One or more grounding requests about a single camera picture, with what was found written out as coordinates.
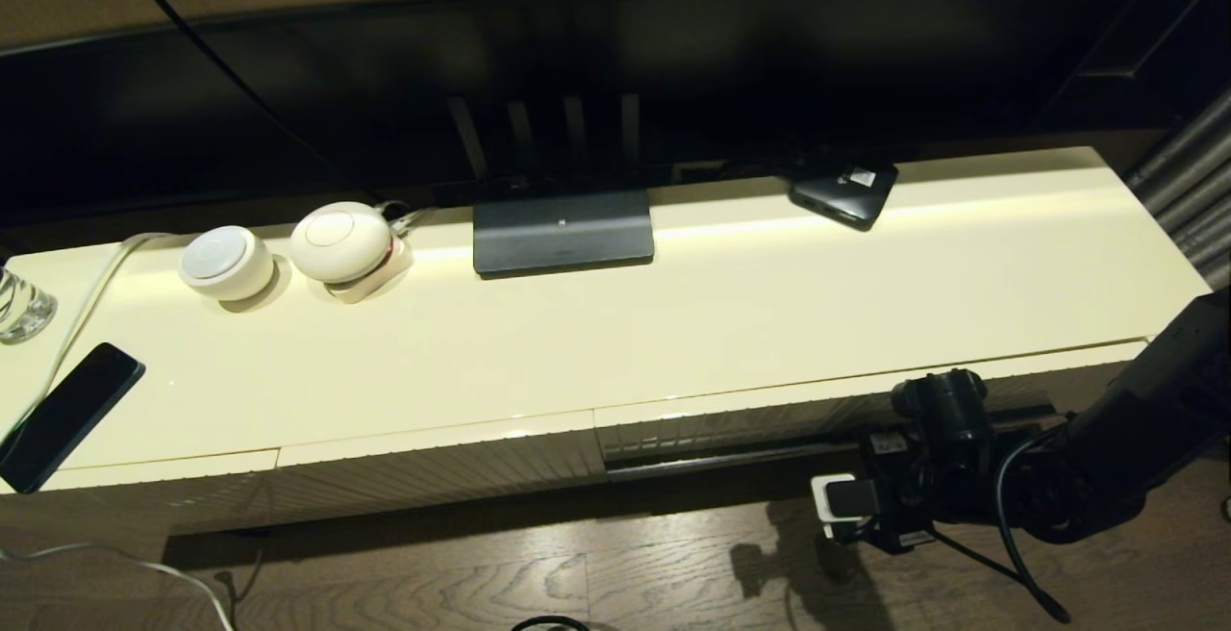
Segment cream drawer with dark handle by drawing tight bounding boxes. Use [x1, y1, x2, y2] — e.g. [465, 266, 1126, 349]
[593, 338, 1153, 484]

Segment cream ribbed cabinet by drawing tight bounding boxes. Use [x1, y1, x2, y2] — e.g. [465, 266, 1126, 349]
[0, 147, 1213, 541]

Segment black set-top box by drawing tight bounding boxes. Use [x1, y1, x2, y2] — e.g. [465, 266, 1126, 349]
[789, 163, 900, 232]

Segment wide cream ribbed cabinet door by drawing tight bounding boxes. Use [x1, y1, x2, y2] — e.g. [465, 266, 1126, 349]
[277, 410, 609, 521]

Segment black flat screen television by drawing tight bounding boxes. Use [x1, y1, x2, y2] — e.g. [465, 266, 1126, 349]
[0, 0, 1155, 228]

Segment cream device dock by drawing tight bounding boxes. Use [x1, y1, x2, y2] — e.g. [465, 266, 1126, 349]
[325, 237, 415, 306]

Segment white dome shaped device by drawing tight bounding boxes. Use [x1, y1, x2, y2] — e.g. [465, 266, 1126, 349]
[289, 201, 395, 286]

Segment narrow cream ribbed cabinet door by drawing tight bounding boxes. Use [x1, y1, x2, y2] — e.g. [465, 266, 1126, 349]
[43, 448, 282, 536]

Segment small white round speaker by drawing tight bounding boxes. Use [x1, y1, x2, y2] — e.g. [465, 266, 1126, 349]
[178, 225, 277, 303]

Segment black smartphone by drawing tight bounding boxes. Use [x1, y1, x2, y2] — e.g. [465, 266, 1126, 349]
[0, 342, 147, 494]

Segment clear drinking glass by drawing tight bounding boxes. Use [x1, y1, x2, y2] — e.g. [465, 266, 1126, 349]
[0, 265, 61, 344]

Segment silver grey wrist camera box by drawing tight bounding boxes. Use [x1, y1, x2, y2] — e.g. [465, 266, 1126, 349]
[811, 473, 878, 524]

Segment grey television base plate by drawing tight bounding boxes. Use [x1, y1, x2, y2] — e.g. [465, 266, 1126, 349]
[472, 190, 656, 277]

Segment dark wooden wall frame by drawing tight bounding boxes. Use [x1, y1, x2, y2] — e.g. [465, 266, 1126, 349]
[1034, 0, 1231, 132]

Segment white plug cables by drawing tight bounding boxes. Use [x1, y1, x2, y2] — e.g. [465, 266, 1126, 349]
[380, 200, 439, 234]

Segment white charging cable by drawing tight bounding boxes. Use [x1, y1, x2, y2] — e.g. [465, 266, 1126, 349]
[0, 233, 237, 631]

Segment thin black hanging cable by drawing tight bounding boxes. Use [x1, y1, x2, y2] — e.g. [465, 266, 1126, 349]
[101, 0, 362, 185]

